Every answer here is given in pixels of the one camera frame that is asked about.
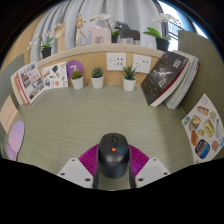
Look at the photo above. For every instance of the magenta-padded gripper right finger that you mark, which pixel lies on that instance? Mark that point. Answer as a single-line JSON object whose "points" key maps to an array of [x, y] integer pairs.
{"points": [[152, 170]]}

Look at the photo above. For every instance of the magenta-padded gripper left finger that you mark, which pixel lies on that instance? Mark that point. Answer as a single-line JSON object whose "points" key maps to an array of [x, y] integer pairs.
{"points": [[74, 171]]}

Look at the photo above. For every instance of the black computer mouse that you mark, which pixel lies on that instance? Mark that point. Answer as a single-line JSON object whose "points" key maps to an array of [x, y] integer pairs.
{"points": [[113, 156]]}

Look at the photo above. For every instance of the lilac round mouse pad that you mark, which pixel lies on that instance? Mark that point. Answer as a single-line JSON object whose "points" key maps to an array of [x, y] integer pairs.
{"points": [[16, 140]]}

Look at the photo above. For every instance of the food sticker sheet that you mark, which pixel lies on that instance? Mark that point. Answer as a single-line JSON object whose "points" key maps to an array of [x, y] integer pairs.
{"points": [[203, 130]]}

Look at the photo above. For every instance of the small succulent in white pot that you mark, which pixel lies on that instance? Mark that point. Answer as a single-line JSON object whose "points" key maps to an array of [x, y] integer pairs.
{"points": [[129, 84], [77, 82], [97, 81]]}

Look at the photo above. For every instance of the white book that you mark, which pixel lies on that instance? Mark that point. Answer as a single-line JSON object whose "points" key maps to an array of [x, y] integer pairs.
{"points": [[186, 85]]}

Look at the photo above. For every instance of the black book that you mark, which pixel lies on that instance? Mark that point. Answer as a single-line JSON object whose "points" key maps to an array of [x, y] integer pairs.
{"points": [[163, 78]]}

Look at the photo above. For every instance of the red-spined book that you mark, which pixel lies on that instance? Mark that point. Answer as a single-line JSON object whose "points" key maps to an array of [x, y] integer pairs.
{"points": [[19, 91]]}

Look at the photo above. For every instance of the white sticker sheet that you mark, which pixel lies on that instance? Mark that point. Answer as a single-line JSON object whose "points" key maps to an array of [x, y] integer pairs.
{"points": [[55, 76]]}

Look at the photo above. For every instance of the picture-covered book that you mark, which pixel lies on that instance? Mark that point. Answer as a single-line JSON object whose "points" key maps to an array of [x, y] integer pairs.
{"points": [[31, 81]]}

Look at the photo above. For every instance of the white orchid in black pot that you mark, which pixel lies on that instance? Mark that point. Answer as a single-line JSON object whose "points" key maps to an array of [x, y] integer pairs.
{"points": [[162, 43], [46, 51], [115, 36]]}

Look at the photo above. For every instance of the light wooden ledge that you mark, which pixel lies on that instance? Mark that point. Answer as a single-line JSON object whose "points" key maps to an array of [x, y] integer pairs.
{"points": [[100, 48]]}

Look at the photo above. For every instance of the pink wooden horse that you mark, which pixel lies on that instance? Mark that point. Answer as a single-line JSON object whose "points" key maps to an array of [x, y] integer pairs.
{"points": [[98, 35]]}

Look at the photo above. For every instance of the dark wooden horse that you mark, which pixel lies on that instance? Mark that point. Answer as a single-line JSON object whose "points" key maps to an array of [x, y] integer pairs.
{"points": [[128, 32]]}

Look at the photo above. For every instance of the wooden artist mannequin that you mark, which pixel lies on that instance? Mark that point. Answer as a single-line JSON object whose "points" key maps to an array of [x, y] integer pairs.
{"points": [[80, 26]]}

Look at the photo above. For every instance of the grey curtain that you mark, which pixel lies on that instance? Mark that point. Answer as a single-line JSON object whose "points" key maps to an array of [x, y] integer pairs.
{"points": [[133, 11]]}

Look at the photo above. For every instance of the window with dark frame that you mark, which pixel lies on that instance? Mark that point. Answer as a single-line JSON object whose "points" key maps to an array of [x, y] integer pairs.
{"points": [[173, 13]]}

